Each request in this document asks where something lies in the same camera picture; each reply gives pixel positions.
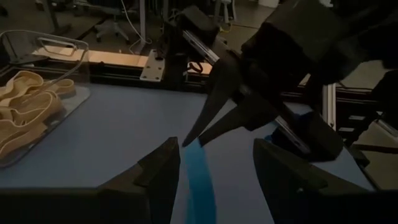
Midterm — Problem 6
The silver mounting bracket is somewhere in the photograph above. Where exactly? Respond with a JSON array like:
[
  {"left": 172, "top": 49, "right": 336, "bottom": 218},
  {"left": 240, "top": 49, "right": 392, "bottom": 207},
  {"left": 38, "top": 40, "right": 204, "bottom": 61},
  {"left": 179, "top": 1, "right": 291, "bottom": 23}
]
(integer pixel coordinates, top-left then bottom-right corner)
[{"left": 139, "top": 49, "right": 165, "bottom": 82}]

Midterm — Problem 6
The white cable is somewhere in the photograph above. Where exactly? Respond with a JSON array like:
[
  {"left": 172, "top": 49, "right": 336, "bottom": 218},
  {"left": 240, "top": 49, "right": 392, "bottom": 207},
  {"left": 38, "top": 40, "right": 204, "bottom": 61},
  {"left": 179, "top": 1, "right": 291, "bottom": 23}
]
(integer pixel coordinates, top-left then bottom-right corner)
[{"left": 119, "top": 0, "right": 153, "bottom": 55}]

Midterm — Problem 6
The grey office chair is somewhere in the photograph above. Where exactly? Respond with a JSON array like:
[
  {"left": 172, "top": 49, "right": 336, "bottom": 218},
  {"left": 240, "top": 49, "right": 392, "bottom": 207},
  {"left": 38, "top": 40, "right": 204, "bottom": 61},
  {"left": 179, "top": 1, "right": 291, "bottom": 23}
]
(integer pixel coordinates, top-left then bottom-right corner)
[{"left": 93, "top": 6, "right": 131, "bottom": 44}]

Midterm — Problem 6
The clear plastic basket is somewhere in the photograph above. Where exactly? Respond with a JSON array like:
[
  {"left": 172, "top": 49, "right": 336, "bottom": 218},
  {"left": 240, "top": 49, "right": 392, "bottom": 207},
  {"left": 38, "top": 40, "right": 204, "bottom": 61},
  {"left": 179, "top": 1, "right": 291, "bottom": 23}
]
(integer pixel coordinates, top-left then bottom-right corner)
[{"left": 0, "top": 29, "right": 91, "bottom": 169}]

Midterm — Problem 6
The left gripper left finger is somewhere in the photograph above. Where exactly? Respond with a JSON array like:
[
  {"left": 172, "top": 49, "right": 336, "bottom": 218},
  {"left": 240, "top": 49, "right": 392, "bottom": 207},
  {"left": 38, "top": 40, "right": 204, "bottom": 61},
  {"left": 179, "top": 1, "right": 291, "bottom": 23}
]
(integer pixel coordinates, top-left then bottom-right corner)
[{"left": 98, "top": 136, "right": 182, "bottom": 191}]

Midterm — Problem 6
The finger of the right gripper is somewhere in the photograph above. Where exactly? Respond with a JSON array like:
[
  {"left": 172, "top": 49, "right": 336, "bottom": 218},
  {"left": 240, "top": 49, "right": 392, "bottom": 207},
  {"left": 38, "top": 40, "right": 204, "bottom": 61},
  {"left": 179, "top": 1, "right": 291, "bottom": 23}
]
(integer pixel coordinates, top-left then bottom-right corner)
[
  {"left": 182, "top": 57, "right": 243, "bottom": 147},
  {"left": 198, "top": 91, "right": 281, "bottom": 147}
]

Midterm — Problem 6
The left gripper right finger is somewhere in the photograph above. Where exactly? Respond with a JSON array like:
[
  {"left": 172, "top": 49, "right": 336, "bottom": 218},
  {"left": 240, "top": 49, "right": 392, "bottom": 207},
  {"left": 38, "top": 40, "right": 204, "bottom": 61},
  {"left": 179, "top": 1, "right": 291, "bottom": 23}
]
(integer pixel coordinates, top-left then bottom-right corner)
[{"left": 252, "top": 138, "right": 371, "bottom": 191}]

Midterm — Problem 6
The silver aluminium profile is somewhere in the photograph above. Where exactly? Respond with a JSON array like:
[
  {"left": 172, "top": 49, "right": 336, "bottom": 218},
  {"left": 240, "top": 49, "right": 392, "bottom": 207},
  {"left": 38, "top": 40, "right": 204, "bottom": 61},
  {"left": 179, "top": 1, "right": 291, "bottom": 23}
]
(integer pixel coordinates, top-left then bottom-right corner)
[{"left": 322, "top": 82, "right": 337, "bottom": 130}]

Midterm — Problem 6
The black table frame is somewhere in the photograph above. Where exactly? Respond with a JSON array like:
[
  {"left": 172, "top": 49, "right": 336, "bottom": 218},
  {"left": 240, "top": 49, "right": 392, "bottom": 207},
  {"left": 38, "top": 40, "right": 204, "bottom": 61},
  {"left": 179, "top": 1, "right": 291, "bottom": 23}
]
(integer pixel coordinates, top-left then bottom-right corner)
[{"left": 0, "top": 57, "right": 398, "bottom": 106}]

